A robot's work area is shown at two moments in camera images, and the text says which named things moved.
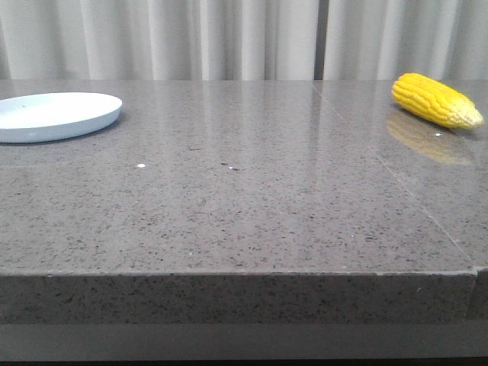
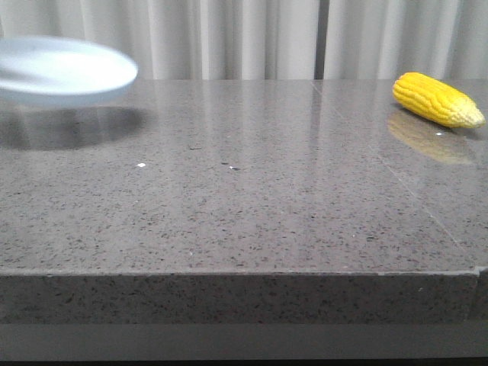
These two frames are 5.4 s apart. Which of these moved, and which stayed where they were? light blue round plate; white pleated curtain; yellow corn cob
Moved: light blue round plate
Stayed: yellow corn cob; white pleated curtain
